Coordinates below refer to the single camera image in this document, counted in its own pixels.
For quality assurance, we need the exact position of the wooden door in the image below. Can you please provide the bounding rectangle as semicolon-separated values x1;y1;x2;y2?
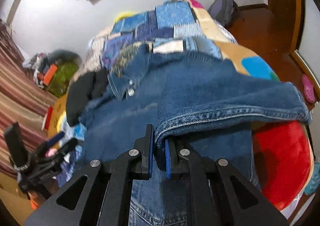
268;0;305;53

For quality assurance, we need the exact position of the red box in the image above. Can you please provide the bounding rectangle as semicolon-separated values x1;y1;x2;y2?
42;107;53;130

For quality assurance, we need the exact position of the green storage box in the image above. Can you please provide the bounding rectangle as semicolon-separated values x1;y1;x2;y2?
47;61;79;97

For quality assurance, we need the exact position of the blue denim jacket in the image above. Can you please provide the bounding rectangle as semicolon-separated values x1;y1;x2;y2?
80;44;311;225

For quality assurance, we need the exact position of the striped red curtain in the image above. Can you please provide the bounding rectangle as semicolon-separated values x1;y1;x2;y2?
0;22;56;178

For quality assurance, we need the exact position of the colourful fleece blanket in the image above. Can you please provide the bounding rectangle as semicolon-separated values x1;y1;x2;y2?
188;0;279;80

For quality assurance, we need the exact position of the orange box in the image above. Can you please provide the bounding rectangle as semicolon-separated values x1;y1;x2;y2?
43;63;58;86

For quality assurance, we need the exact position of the pink croc shoe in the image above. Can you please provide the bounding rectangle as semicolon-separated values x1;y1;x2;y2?
302;74;316;104

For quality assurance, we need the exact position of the black folded garment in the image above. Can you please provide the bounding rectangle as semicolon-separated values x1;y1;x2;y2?
66;68;109;127

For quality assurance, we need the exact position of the red plush cushion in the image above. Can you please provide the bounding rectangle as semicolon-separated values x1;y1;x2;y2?
253;121;313;211

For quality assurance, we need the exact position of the grey purple backpack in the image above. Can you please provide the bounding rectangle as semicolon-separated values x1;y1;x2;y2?
207;0;241;28

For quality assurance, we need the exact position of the blue patchwork quilt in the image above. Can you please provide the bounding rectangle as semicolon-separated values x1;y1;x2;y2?
73;0;221;81

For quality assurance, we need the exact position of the wooden lap desk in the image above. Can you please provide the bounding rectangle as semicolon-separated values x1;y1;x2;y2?
47;94;67;139

